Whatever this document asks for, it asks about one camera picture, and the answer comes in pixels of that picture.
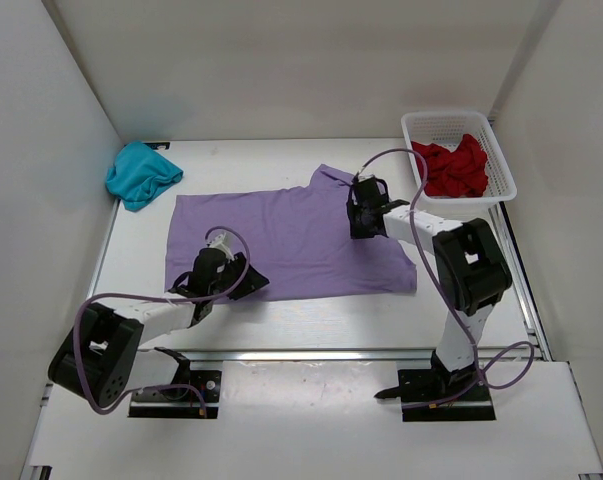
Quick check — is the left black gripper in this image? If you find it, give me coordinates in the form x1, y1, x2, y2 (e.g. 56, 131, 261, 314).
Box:
209, 251, 269, 300

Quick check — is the lavender t-shirt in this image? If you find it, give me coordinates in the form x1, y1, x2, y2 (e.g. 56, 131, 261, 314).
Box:
164, 165, 417, 301

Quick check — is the teal t-shirt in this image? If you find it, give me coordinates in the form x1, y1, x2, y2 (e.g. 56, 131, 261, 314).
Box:
105, 142, 184, 212

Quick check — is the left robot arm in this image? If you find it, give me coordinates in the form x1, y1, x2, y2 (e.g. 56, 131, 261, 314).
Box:
48, 246, 270, 414

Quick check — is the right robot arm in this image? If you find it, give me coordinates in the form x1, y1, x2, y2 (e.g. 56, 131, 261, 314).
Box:
346, 176, 512, 408

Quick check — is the red garment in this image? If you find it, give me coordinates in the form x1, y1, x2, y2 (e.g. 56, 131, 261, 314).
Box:
412, 134, 488, 198

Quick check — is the white plastic basket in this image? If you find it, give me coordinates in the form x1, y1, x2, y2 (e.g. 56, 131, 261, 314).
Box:
401, 110, 517, 213

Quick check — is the black label sticker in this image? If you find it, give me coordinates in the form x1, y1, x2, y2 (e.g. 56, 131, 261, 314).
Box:
145, 141, 171, 150

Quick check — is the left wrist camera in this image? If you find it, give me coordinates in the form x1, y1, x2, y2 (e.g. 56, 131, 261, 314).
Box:
206, 231, 234, 259

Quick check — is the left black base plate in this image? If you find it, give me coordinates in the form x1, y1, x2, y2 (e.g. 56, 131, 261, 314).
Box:
128, 368, 223, 420

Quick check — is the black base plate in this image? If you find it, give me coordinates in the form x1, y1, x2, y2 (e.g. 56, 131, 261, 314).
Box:
128, 368, 223, 420
398, 369, 496, 422

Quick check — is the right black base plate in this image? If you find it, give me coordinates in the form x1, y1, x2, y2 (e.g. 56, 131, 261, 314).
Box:
398, 369, 496, 422

